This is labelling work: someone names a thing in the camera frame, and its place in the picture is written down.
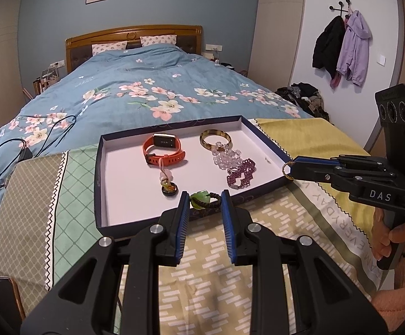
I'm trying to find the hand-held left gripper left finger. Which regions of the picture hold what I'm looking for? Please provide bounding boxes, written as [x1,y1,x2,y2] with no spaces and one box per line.
[20,191,191,335]

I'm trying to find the purple bead bracelet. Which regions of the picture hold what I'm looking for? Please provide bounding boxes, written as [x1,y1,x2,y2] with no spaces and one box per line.
[226,158,257,190]

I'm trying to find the tortoiseshell bangle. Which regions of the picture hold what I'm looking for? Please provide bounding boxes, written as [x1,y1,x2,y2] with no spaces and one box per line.
[200,129,233,151]

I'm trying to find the lilac jacket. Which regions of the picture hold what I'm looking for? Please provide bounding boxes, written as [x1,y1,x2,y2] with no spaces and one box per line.
[336,10,372,87]

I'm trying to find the black charger cable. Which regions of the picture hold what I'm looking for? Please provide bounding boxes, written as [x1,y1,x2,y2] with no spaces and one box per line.
[0,113,78,199]

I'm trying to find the white tray with navy rim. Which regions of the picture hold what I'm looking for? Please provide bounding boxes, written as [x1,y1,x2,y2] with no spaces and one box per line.
[94,115,293,241]

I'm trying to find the bedside organizer rack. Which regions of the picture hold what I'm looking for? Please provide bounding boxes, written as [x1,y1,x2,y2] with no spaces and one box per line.
[32,66,61,95]

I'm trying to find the black coat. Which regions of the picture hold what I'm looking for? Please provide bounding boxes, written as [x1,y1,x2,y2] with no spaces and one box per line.
[312,16,346,79]

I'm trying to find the clear crystal bead bracelet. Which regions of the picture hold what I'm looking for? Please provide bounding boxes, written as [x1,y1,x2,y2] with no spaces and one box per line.
[211,142,243,170]

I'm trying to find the green jade cord bracelet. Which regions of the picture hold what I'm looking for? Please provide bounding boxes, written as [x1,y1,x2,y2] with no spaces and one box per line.
[188,190,222,212]

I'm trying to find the dotted white pillow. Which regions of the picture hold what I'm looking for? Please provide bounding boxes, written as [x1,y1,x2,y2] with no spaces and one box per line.
[91,41,128,56]
[140,35,178,47]

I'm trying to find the blue floral duvet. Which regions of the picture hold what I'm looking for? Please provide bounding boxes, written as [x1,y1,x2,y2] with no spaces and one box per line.
[0,44,315,241]

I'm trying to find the black wall coat hook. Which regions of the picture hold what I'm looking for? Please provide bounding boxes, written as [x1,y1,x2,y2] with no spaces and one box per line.
[329,0,353,18]

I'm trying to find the orange smartwatch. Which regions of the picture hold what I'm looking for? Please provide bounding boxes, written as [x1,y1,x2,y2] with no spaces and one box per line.
[143,133,186,166]

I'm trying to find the patchwork patterned blanket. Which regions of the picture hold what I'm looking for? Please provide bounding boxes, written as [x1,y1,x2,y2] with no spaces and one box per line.
[0,117,391,335]

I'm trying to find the wooden headboard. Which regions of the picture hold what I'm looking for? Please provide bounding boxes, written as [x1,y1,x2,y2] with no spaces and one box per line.
[65,24,204,74]

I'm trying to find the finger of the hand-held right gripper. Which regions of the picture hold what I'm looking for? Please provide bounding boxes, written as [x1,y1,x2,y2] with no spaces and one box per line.
[294,156,395,175]
[289,166,355,191]

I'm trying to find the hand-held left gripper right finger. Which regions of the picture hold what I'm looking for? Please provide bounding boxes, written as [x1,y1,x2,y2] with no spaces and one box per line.
[221,189,389,335]

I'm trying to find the gold ring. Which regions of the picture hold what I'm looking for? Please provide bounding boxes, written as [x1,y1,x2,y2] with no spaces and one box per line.
[281,161,295,181]

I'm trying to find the dark phone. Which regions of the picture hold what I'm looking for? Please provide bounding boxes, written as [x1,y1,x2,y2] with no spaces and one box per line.
[0,276,26,322]

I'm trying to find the pile of dark clothes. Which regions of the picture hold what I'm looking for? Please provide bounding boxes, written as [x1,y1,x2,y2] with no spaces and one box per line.
[275,82,330,123]

